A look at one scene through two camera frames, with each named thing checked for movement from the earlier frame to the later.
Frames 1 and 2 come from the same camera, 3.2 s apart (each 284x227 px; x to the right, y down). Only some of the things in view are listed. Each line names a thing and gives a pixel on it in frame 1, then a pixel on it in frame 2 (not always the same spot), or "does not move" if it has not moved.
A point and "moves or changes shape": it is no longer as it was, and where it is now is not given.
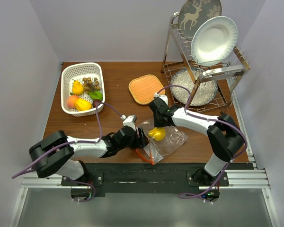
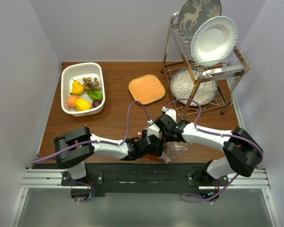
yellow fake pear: (77, 89) does not move
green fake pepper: (96, 95) does not move
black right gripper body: (157, 122) -> (165, 135)
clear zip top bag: (155, 150) moves or changes shape
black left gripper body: (135, 142) -> (157, 151)
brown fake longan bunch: (90, 85) does not move
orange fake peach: (71, 100) does not move
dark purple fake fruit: (95, 102) does not move
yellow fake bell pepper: (82, 104) does not move
